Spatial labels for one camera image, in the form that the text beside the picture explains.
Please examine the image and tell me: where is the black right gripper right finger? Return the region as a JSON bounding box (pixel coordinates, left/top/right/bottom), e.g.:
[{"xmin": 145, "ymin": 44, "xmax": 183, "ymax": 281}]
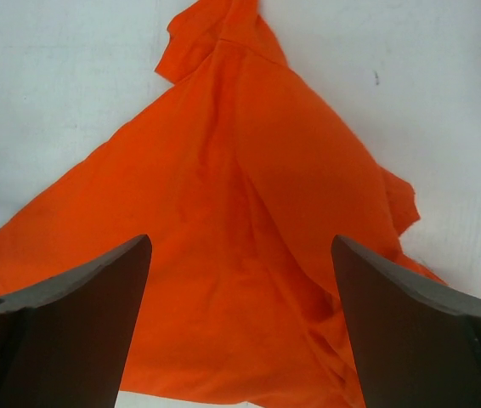
[{"xmin": 331, "ymin": 235, "xmax": 481, "ymax": 408}]

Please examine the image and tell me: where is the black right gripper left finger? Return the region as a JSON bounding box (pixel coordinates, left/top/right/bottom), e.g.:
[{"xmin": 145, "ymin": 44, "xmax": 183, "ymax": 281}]
[{"xmin": 0, "ymin": 235, "xmax": 152, "ymax": 407}]

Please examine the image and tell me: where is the orange t shirt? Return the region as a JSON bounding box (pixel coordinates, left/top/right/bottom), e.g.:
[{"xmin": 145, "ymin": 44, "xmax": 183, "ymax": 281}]
[{"xmin": 0, "ymin": 1, "xmax": 431, "ymax": 407}]

